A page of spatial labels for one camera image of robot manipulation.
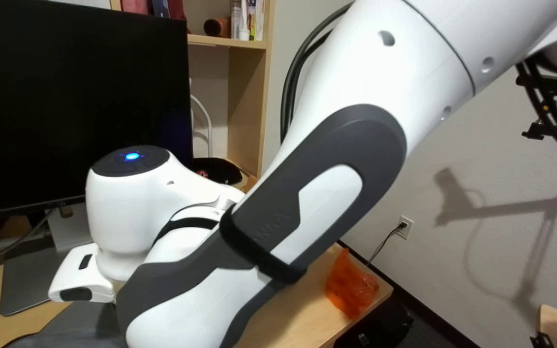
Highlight white box with red picture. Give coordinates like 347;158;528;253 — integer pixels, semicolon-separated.
229;0;265;42

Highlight white wall outlet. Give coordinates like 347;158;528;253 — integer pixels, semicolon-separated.
397;214;416;241

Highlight thin dark plug cable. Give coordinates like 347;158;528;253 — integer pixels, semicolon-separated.
366;220;407;265

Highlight black computer monitor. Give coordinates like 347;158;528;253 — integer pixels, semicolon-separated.
0;0;196;222

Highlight black rounded object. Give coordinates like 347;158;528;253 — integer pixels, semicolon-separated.
333;297;480;348

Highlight black metal stand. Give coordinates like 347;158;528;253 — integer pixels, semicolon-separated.
515;54;557;170

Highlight grey monitor stand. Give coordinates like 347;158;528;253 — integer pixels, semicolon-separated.
0;201;97;317

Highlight black cap with red logo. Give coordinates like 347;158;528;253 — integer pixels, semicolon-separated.
190;154;246;189

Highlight light wooden shelf unit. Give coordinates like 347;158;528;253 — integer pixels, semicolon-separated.
49;0;275;191

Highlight white desk lamp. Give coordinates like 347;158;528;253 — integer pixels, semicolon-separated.
190;94;217;158

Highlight orange plastic bag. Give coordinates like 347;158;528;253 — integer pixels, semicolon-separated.
325;249;382;319

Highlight small dark jar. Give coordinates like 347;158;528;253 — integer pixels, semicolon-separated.
202;15;231;38

